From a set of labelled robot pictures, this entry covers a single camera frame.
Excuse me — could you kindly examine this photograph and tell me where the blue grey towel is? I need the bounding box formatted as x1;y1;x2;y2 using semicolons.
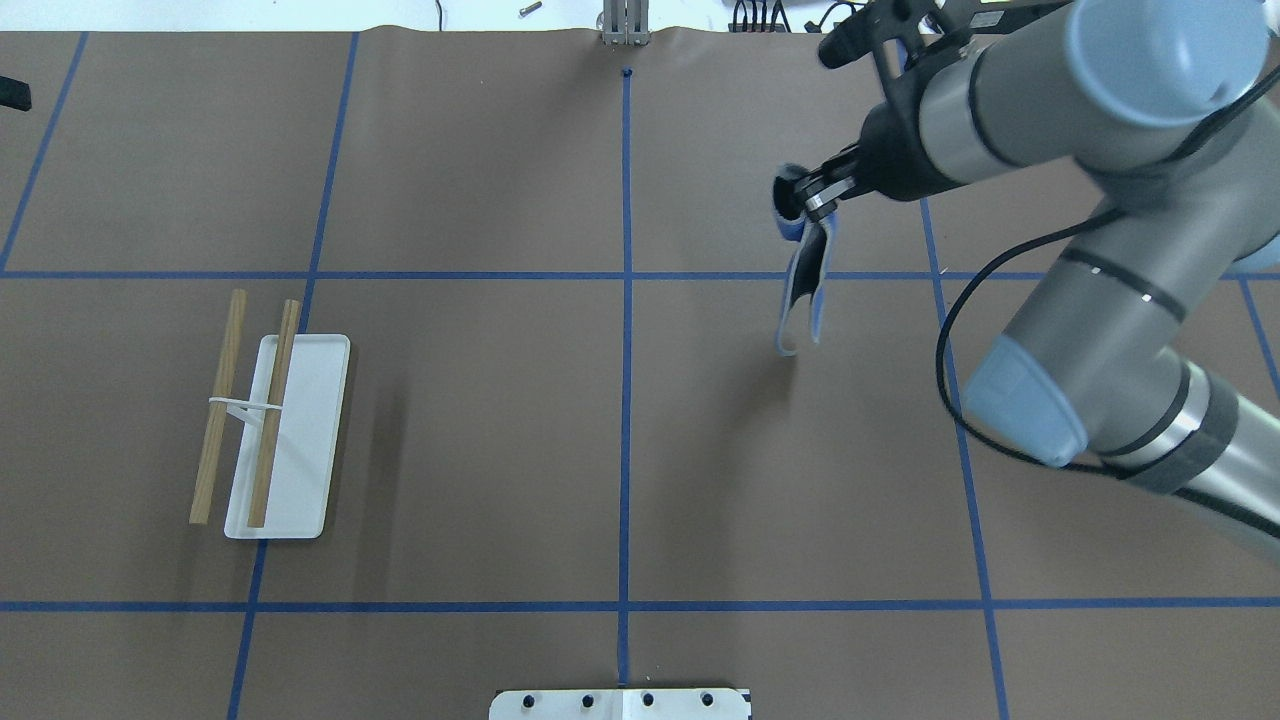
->
771;163;838;357

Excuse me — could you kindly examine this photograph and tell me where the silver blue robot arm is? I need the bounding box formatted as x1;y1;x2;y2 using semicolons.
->
772;1;1277;560

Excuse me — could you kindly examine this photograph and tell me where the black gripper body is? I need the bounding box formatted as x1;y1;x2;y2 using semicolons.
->
835;101;961;202

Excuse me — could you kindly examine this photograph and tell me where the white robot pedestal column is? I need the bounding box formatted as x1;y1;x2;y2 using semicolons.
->
488;687;754;719

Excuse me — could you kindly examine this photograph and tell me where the aluminium frame post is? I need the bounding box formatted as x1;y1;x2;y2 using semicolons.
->
598;0;652;47

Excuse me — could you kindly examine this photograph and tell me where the wooden towel rack white base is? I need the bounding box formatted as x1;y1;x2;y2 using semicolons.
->
188;290;352;541

